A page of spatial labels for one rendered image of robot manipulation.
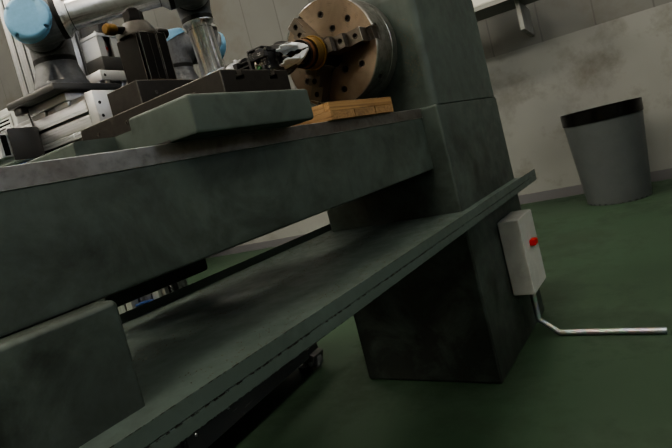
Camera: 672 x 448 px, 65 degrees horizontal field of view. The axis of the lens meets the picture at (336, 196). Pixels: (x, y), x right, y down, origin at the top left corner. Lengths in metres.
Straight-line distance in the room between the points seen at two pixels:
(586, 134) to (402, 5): 2.64
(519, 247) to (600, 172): 2.31
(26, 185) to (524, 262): 1.53
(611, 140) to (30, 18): 3.48
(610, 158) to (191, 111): 3.55
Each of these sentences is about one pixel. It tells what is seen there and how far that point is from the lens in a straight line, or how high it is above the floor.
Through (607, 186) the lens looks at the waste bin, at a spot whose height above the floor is 0.13.
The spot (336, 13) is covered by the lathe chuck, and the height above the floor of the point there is 1.18.
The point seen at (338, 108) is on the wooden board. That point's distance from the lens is 1.19.
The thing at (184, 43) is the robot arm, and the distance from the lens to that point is 2.09.
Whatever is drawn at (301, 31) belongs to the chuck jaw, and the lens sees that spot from 1.56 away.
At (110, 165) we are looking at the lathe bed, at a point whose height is 0.85.
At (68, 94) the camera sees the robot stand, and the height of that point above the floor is 1.13.
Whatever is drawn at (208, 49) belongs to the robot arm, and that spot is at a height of 1.20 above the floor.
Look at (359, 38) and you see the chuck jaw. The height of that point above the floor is 1.08.
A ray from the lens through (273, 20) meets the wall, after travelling 5.79.
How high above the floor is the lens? 0.78
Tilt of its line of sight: 4 degrees down
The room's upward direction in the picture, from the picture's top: 14 degrees counter-clockwise
